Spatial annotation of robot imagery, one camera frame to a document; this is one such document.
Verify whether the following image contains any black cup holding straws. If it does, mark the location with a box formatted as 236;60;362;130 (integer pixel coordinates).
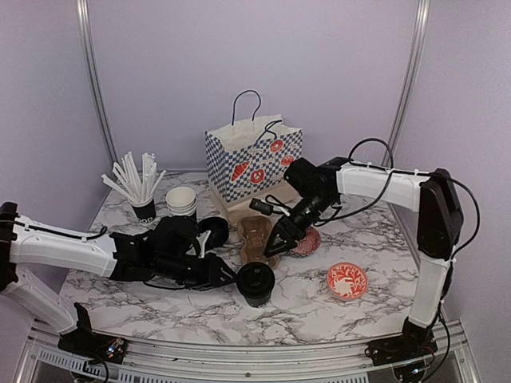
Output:
130;197;156;224

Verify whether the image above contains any left aluminium frame post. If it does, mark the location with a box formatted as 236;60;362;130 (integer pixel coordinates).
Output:
76;0;118;164

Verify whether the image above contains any cardboard cup carrier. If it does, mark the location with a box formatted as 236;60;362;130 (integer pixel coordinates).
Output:
237;215;280;269

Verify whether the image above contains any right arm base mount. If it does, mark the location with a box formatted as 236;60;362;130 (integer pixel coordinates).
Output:
364;335;438;366

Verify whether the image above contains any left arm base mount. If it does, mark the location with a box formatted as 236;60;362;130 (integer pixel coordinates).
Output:
57;302;128;364

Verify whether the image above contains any right aluminium frame post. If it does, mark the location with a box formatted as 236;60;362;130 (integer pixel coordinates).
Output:
388;0;431;156

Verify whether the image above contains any black cup lid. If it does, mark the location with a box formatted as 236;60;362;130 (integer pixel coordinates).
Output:
236;262;275;292

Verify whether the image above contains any aluminium frame post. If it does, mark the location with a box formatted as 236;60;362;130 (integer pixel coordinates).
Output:
388;0;431;156
76;0;118;164

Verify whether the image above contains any stack of paper cups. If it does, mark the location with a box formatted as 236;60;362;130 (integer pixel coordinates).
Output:
165;186;197;219

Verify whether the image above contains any checkered paper takeout bag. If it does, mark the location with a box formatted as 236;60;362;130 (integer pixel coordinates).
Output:
204;89;303;225

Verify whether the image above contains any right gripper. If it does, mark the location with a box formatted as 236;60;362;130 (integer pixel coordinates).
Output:
264;191;335;258

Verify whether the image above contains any aluminium front rail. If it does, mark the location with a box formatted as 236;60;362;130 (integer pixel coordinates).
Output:
14;320;481;382

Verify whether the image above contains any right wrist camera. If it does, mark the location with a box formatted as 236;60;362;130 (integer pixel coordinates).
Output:
249;195;291;216

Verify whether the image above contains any red patterned bowl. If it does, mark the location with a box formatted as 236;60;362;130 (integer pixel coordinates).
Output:
290;227;321;258

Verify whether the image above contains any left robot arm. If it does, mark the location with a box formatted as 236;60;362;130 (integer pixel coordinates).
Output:
1;202;236;355

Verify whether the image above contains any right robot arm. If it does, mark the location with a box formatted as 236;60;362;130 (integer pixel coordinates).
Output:
264;156;475;357

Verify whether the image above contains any red floral bowl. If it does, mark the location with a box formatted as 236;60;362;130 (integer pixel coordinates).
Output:
327;263;369;301

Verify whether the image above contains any black paper coffee cup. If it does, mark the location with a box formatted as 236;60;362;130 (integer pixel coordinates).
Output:
240;290;272;308

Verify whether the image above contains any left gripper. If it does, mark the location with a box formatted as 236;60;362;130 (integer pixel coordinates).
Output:
155;252;240;291

